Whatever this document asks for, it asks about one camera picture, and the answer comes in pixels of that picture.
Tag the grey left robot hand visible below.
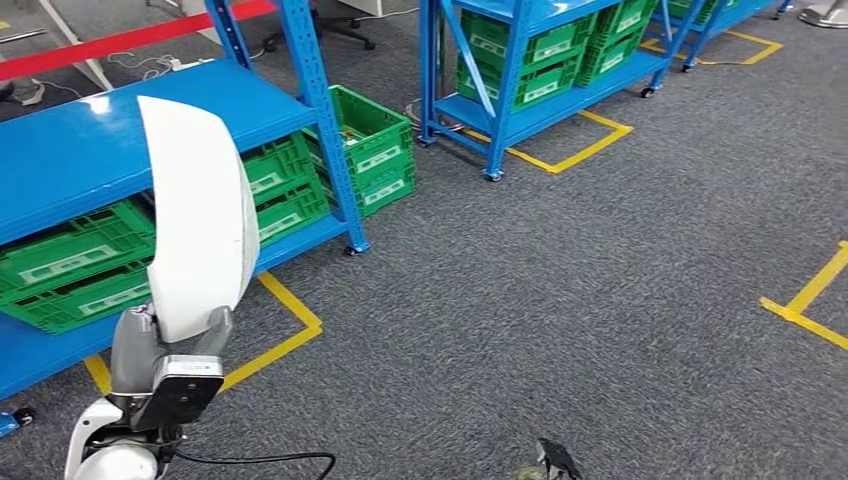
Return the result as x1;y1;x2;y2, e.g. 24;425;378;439
109;301;234;399

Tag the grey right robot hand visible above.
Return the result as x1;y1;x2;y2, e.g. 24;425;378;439
535;437;584;480

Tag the white curved plastic part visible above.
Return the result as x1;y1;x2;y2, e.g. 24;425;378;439
137;94;261;344

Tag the blue metal shelf rack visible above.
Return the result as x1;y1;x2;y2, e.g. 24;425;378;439
0;0;372;439
417;0;672;183
652;0;794;73

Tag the long red barrier belt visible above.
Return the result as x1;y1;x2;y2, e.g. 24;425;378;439
0;0;278;84

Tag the open green plastic crate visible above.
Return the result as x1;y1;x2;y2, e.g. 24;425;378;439
303;84;415;180

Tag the black office chair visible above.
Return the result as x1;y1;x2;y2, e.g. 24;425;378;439
261;6;377;54

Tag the chrome stanchion base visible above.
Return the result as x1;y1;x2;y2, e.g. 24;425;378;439
798;0;848;30

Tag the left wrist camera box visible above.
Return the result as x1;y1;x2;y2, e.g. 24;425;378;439
129;355;225;433

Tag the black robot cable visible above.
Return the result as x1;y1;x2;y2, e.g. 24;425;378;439
158;440;337;480

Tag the white looped cable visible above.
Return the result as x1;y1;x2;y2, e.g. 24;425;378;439
105;51;175;82

